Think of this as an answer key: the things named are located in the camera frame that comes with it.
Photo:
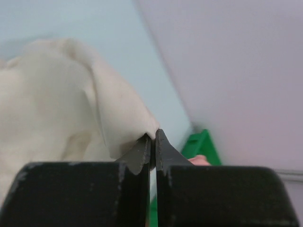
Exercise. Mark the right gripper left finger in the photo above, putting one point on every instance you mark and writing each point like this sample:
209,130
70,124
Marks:
82,194

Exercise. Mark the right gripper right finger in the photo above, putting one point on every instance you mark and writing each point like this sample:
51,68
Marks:
218,196

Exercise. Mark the cream white t shirt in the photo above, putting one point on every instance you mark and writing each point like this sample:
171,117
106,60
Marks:
60,101

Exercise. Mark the aluminium frame rail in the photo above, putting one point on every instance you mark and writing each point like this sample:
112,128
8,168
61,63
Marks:
290,175

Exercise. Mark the green plastic bin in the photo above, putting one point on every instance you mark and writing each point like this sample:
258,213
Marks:
197,144

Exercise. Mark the pink t shirt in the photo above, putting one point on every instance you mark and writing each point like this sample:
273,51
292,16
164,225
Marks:
199,160

